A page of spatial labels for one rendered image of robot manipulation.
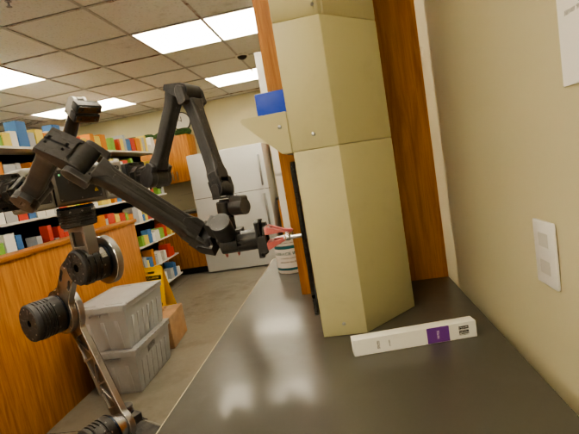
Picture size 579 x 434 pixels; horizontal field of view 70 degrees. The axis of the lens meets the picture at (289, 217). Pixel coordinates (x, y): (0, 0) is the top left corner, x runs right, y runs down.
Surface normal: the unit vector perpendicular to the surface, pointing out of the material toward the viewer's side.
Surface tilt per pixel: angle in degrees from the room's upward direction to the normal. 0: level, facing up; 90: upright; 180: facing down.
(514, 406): 0
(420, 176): 90
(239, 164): 90
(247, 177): 90
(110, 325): 95
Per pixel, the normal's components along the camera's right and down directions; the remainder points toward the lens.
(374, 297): 0.61, -0.01
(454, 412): -0.17, -0.98
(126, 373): -0.09, 0.23
